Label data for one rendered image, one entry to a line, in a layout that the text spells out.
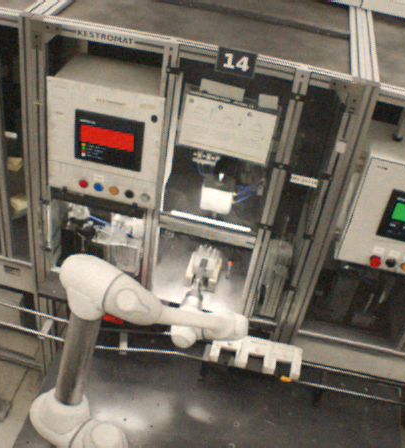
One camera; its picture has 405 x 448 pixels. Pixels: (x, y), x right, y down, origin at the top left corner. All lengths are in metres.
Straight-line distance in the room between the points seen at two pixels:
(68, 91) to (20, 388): 1.82
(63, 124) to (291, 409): 1.46
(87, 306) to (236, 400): 0.94
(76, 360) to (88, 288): 0.29
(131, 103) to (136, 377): 1.15
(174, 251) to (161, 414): 0.76
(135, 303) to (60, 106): 0.77
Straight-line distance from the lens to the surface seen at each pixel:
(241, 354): 2.43
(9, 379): 3.41
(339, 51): 2.15
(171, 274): 2.65
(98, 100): 2.06
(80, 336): 1.93
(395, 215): 2.10
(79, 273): 1.83
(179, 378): 2.57
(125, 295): 1.73
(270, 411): 2.55
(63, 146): 2.21
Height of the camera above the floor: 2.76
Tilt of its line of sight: 39 degrees down
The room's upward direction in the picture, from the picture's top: 9 degrees clockwise
